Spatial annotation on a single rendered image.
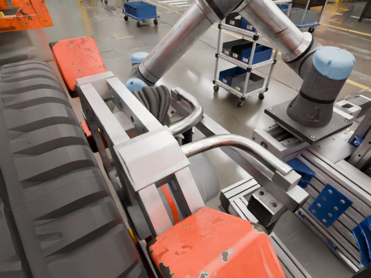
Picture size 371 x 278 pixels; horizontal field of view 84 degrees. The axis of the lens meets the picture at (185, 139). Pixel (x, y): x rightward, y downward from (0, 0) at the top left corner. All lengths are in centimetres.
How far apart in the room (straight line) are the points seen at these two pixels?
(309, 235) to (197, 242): 116
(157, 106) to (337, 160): 68
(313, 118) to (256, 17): 39
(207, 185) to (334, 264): 93
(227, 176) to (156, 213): 144
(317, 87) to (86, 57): 67
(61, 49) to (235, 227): 39
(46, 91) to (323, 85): 74
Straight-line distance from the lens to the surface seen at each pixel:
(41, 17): 387
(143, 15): 571
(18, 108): 23
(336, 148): 97
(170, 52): 64
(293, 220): 132
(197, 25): 62
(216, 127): 47
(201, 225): 20
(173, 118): 57
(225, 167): 170
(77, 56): 44
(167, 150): 22
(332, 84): 80
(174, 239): 20
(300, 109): 84
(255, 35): 209
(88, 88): 36
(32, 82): 25
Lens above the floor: 127
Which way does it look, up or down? 42 degrees down
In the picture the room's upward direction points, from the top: straight up
